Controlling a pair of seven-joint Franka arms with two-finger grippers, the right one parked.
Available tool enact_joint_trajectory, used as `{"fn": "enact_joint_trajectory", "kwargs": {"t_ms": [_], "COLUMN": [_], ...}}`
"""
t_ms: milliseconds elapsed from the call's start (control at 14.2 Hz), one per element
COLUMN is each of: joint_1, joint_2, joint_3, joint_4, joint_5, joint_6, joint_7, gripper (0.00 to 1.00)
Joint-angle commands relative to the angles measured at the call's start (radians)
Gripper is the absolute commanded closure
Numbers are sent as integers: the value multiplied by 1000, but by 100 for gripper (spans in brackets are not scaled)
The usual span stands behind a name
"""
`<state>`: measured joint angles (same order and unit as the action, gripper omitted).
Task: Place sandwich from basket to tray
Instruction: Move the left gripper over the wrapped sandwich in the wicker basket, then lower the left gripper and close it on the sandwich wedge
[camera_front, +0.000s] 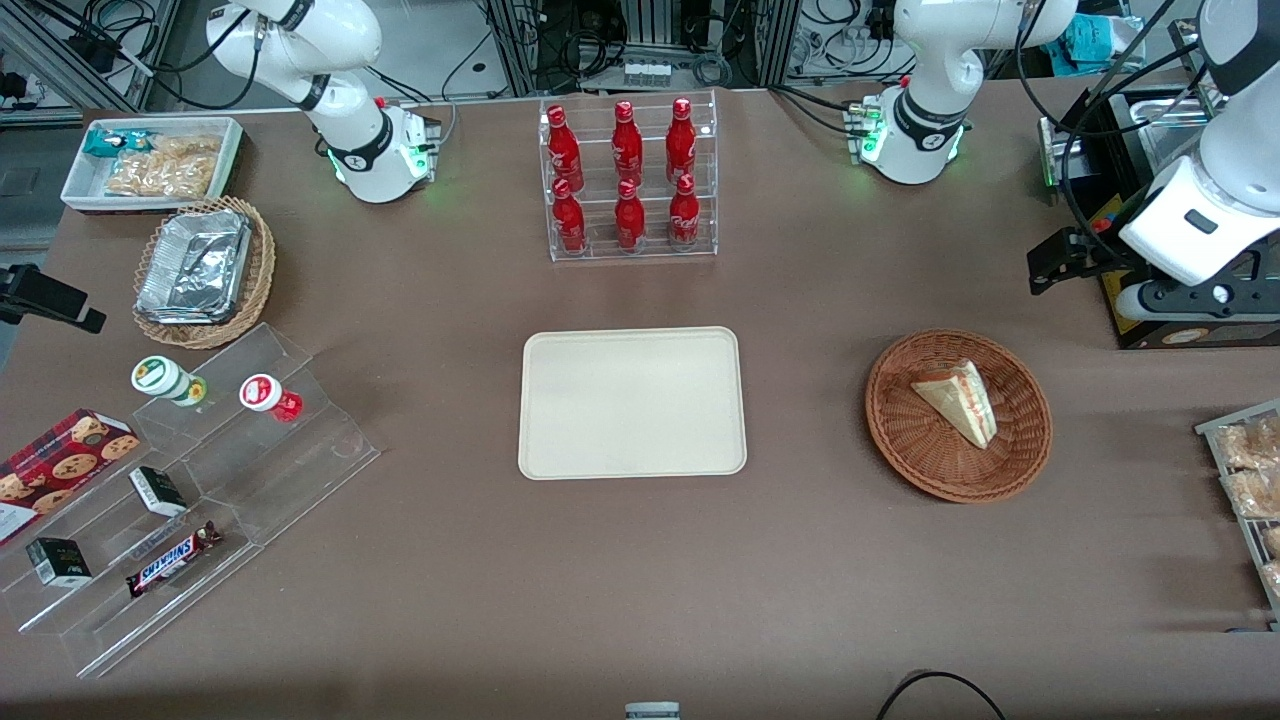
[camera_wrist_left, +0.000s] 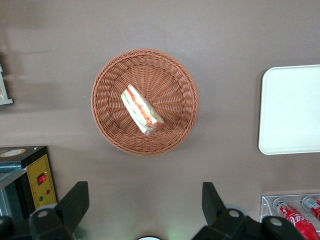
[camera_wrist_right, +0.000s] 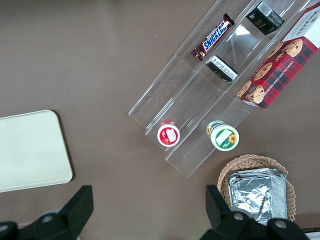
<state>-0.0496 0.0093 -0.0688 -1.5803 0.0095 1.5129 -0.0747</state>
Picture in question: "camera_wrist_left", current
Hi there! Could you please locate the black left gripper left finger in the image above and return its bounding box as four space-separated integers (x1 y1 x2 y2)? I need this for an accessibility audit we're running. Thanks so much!
28 181 90 240

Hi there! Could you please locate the brown round wicker basket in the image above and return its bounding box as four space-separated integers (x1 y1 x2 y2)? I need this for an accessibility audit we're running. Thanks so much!
90 48 200 156

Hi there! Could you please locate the grey display shelf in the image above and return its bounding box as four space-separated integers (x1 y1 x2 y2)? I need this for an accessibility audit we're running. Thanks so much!
0 63 14 106

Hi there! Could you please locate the red cola bottle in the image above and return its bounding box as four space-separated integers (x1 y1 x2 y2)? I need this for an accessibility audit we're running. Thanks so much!
301 195 320 222
272 197 320 240

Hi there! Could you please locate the cream plastic tray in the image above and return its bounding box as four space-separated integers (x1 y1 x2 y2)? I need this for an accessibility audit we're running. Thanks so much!
258 64 320 156

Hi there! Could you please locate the black appliance with yellow panel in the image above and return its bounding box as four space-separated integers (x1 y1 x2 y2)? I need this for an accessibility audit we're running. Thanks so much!
0 145 58 218

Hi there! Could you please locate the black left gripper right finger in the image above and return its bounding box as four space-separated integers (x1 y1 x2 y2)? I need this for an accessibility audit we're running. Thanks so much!
192 181 263 240

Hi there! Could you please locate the triangle sandwich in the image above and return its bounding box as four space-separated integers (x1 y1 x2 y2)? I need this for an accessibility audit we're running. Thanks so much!
120 84 166 137

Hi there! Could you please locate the clear acrylic bottle rack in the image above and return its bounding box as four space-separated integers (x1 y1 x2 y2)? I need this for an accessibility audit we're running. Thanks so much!
259 193 320 226

